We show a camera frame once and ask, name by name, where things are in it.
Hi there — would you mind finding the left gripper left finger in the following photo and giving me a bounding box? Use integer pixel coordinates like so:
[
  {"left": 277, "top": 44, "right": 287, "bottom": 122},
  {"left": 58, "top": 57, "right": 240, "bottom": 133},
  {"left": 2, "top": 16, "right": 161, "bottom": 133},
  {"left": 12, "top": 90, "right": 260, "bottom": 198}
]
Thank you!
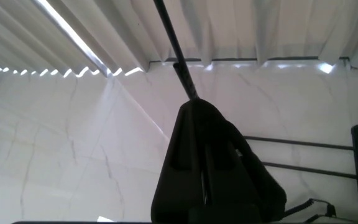
[{"left": 150, "top": 98, "right": 206, "bottom": 223}]

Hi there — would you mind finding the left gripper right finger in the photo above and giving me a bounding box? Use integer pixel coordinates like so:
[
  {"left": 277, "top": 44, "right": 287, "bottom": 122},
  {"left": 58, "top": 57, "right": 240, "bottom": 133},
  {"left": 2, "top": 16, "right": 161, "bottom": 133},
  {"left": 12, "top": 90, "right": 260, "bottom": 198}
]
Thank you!
[{"left": 197, "top": 123, "right": 264, "bottom": 222}]

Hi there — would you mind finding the black clothes rack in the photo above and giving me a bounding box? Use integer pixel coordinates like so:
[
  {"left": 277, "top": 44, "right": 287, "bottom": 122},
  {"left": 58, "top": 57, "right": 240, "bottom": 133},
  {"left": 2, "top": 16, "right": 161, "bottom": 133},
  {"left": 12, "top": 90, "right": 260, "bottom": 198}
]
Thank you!
[{"left": 152, "top": 0, "right": 358, "bottom": 211}]

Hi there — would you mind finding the black garment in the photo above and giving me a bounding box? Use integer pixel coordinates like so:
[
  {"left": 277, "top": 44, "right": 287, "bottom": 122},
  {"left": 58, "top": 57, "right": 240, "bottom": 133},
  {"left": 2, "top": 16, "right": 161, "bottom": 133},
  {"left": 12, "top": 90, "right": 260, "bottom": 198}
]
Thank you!
[{"left": 181, "top": 98, "right": 288, "bottom": 223}]

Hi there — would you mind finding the white curtain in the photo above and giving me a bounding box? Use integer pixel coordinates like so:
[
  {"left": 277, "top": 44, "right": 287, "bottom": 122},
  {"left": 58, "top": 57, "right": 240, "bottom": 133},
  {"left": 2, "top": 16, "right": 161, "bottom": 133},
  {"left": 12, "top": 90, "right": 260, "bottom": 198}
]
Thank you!
[{"left": 0, "top": 0, "right": 358, "bottom": 78}]

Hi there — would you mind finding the black cable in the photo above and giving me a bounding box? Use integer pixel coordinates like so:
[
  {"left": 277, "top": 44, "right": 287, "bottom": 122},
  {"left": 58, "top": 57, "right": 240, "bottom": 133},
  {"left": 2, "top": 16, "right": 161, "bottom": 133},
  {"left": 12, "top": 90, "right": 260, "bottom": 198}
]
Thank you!
[{"left": 283, "top": 198, "right": 337, "bottom": 223}]

